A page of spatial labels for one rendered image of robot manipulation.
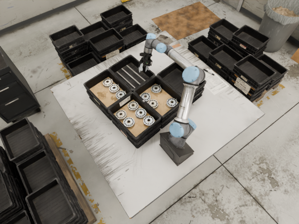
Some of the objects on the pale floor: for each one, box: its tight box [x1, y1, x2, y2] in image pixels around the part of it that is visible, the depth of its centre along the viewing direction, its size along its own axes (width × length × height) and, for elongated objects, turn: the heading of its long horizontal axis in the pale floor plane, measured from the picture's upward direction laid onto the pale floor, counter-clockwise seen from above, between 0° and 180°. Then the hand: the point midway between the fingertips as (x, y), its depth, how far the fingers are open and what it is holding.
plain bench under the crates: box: [50, 30, 265, 219], centre depth 260 cm, size 160×160×70 cm
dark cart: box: [0, 46, 41, 124], centre depth 279 cm, size 60×45×90 cm
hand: (142, 70), depth 204 cm, fingers open, 5 cm apart
